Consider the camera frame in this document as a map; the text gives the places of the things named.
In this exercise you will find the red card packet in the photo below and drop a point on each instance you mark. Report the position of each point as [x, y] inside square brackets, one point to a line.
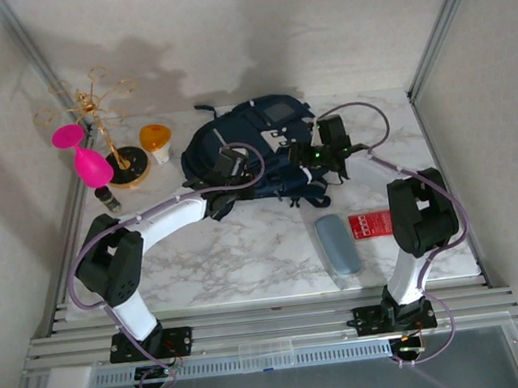
[369, 225]

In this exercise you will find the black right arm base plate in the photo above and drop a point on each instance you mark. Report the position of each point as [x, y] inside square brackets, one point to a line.
[370, 321]

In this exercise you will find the white foam block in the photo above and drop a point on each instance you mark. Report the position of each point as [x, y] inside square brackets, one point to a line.
[68, 384]

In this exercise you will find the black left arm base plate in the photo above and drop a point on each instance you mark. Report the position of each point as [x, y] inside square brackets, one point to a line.
[177, 341]

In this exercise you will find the blue-grey glasses case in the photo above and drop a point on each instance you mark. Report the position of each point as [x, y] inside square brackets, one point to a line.
[337, 243]

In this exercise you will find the navy blue student backpack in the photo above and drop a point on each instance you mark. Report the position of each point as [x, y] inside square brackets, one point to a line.
[215, 133]

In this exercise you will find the aluminium table frame rails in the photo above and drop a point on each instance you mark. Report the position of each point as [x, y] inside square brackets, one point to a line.
[273, 324]

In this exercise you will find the aluminium frame post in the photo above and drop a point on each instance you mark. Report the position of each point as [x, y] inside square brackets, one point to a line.
[445, 21]
[35, 55]

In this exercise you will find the clear plastic compartment box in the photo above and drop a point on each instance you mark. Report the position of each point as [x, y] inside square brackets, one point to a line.
[266, 353]

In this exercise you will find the small circuit board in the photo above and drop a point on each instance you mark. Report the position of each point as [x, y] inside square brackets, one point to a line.
[409, 348]
[164, 373]

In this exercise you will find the white cup with orange lid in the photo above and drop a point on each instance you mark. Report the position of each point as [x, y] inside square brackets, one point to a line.
[156, 137]

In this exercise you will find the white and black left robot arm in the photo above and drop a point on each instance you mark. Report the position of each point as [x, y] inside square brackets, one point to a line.
[169, 219]

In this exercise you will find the small dark bottle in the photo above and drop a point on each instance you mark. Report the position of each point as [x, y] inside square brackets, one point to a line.
[109, 200]

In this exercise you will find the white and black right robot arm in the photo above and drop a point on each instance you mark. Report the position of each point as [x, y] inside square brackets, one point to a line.
[419, 219]

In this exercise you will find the pink plastic goblet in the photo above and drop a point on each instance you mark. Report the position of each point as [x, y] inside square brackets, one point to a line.
[91, 167]

